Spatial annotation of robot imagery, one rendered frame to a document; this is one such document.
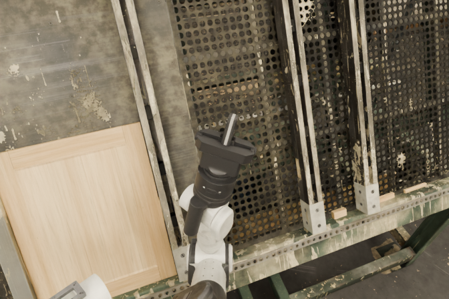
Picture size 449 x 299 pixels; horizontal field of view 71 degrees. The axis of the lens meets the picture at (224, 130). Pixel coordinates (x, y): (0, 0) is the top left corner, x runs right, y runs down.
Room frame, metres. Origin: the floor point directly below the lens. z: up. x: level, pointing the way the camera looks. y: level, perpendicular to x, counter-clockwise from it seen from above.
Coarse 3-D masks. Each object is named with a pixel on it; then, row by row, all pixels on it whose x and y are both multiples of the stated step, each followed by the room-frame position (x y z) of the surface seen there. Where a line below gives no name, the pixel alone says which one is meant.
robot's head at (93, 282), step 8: (88, 280) 0.23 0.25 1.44; (96, 280) 0.23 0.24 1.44; (88, 288) 0.22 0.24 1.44; (96, 288) 0.22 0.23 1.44; (104, 288) 0.22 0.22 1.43; (64, 296) 0.21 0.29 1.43; (72, 296) 0.21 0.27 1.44; (88, 296) 0.21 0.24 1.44; (96, 296) 0.21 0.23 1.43; (104, 296) 0.21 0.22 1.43
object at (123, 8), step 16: (112, 0) 0.89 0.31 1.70; (128, 0) 0.90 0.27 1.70; (128, 16) 0.91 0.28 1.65; (128, 32) 0.88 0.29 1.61; (128, 48) 0.83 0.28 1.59; (128, 64) 0.80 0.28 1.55; (144, 64) 0.81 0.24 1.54; (144, 80) 0.79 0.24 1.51; (144, 96) 0.79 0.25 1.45; (144, 112) 0.73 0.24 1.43; (144, 128) 0.70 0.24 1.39; (160, 128) 0.71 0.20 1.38; (160, 144) 0.69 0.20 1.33; (160, 160) 0.68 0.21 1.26; (160, 176) 0.63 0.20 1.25; (160, 192) 0.60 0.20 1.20; (176, 192) 0.61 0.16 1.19; (176, 208) 0.58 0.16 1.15; (176, 224) 0.55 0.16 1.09; (176, 240) 0.53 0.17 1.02; (176, 256) 0.48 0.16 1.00
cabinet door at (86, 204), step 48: (48, 144) 0.66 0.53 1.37; (96, 144) 0.68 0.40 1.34; (144, 144) 0.71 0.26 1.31; (0, 192) 0.55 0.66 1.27; (48, 192) 0.57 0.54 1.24; (96, 192) 0.60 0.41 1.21; (144, 192) 0.62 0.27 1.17; (48, 240) 0.48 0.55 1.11; (96, 240) 0.50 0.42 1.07; (144, 240) 0.53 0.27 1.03; (48, 288) 0.39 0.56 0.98
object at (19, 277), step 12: (0, 204) 0.52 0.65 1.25; (0, 216) 0.50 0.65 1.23; (0, 228) 0.47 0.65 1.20; (0, 240) 0.45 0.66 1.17; (12, 240) 0.46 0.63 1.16; (0, 252) 0.43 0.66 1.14; (12, 252) 0.44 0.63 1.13; (12, 264) 0.41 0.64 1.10; (24, 264) 0.43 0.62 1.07; (12, 276) 0.39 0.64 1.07; (24, 276) 0.39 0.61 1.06; (12, 288) 0.37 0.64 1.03; (24, 288) 0.37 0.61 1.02
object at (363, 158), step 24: (336, 0) 1.17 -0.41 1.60; (360, 0) 1.12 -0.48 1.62; (360, 24) 1.07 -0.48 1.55; (360, 48) 1.04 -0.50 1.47; (360, 72) 0.99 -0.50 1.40; (360, 96) 0.94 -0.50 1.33; (360, 120) 0.89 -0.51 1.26; (360, 144) 0.85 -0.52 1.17; (360, 168) 0.81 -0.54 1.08; (360, 192) 0.76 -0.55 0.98
